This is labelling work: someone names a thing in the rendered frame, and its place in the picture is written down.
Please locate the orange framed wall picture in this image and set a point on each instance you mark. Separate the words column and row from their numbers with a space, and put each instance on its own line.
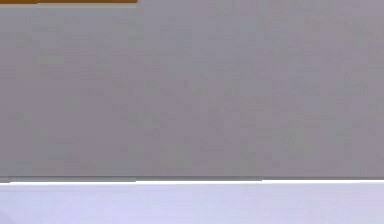
column 66, row 1

